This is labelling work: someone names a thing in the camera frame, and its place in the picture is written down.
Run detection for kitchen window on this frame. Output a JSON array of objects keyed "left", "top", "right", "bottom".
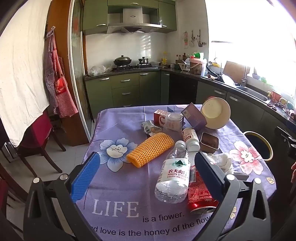
[{"left": 208, "top": 0, "right": 296, "bottom": 93}]

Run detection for white hanging sheet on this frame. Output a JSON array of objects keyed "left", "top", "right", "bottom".
[{"left": 0, "top": 0, "right": 52, "bottom": 147}]

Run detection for red and white carton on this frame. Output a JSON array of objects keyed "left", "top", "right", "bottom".
[{"left": 154, "top": 109, "right": 176, "bottom": 127}]

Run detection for black wok with lid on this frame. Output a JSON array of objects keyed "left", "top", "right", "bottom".
[{"left": 113, "top": 55, "right": 132, "bottom": 66}]

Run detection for wooden chair with red cover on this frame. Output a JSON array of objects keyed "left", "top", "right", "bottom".
[{"left": 17, "top": 111, "right": 66, "bottom": 179}]

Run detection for purple floral tablecloth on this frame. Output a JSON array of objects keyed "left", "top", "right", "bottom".
[{"left": 76, "top": 104, "right": 277, "bottom": 241}]

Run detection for steel range hood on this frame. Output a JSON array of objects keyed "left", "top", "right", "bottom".
[{"left": 107, "top": 7, "right": 165, "bottom": 35}]

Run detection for silver wrapper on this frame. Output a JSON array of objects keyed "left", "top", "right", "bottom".
[{"left": 141, "top": 120, "right": 162, "bottom": 136}]

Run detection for yellow-rimmed trash bin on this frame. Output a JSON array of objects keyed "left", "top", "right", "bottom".
[{"left": 243, "top": 131, "right": 274, "bottom": 161}]

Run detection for green wall cabinets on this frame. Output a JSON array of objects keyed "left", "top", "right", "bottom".
[{"left": 82, "top": 0, "right": 178, "bottom": 36}]

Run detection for yellow corn-shaped holder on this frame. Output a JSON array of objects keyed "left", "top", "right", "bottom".
[{"left": 126, "top": 132, "right": 175, "bottom": 168}]

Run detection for white tissue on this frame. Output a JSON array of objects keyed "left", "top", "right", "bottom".
[{"left": 201, "top": 152, "right": 234, "bottom": 175}]

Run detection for red soda can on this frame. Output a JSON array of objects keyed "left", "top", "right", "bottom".
[{"left": 187, "top": 165, "right": 220, "bottom": 215}]

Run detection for purple checked apron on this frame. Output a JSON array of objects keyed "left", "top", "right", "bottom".
[{"left": 44, "top": 37, "right": 59, "bottom": 114}]

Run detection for hanging kitchen utensils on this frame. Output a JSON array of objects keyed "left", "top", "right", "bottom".
[{"left": 183, "top": 30, "right": 207, "bottom": 48}]

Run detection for sliding glass door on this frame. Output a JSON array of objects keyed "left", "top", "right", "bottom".
[{"left": 68, "top": 0, "right": 93, "bottom": 142}]

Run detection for clear plastic water bottle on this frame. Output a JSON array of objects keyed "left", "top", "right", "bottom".
[{"left": 154, "top": 140, "right": 191, "bottom": 204}]

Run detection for small white plastic bottle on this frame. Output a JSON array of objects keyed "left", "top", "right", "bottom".
[{"left": 182, "top": 127, "right": 201, "bottom": 152}]

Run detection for wooden cutting board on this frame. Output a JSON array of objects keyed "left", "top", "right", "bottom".
[{"left": 223, "top": 61, "right": 247, "bottom": 81}]

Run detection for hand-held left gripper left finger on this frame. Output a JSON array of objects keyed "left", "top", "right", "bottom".
[{"left": 23, "top": 152, "right": 101, "bottom": 241}]

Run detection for brown plastic tray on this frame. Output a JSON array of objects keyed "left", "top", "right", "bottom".
[{"left": 200, "top": 132, "right": 220, "bottom": 154}]

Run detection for cream paper bowl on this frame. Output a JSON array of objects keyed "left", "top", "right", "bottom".
[{"left": 200, "top": 96, "right": 232, "bottom": 130}]

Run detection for clear plastic cup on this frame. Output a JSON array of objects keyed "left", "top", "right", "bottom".
[{"left": 162, "top": 113, "right": 184, "bottom": 138}]

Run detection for steel kitchen faucet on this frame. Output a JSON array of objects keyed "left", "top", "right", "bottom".
[{"left": 240, "top": 67, "right": 250, "bottom": 87}]

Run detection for gas stove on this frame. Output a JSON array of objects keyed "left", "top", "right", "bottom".
[{"left": 112, "top": 64, "right": 159, "bottom": 71}]

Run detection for black frying pan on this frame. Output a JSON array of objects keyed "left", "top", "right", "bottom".
[{"left": 207, "top": 61, "right": 223, "bottom": 82}]

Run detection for pink plastic bucket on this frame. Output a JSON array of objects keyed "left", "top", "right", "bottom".
[{"left": 189, "top": 57, "right": 207, "bottom": 76}]

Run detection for white plate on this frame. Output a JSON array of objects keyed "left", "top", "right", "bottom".
[{"left": 222, "top": 75, "right": 236, "bottom": 87}]

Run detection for red checked apron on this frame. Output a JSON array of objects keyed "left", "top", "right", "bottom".
[{"left": 46, "top": 27, "right": 79, "bottom": 118}]

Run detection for clear plastic bag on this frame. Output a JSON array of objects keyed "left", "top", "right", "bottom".
[{"left": 88, "top": 65, "right": 114, "bottom": 76}]

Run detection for purple cardboard box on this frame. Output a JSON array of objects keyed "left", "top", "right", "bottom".
[{"left": 181, "top": 103, "right": 207, "bottom": 132}]

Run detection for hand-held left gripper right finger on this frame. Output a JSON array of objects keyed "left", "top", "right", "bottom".
[{"left": 194, "top": 152, "right": 271, "bottom": 241}]

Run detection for steel kitchen sink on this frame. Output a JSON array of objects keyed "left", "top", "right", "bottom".
[{"left": 236, "top": 86, "right": 269, "bottom": 101}]

